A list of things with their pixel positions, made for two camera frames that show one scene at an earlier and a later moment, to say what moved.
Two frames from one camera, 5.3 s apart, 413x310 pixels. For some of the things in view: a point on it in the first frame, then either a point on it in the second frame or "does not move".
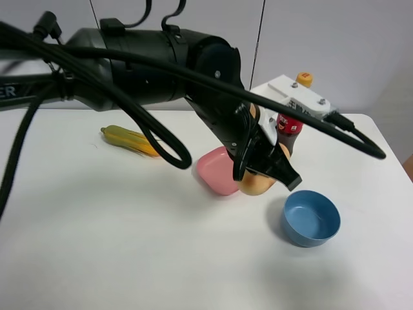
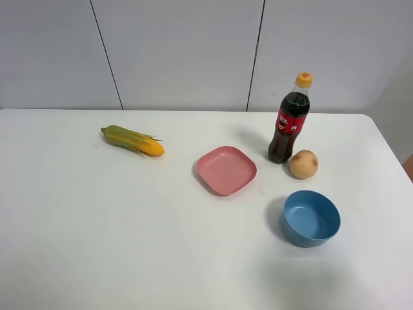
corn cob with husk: (128, 139) does not move
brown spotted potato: (252, 184) → (303, 164)
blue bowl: (310, 219) does not move
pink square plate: (215, 168) does not move
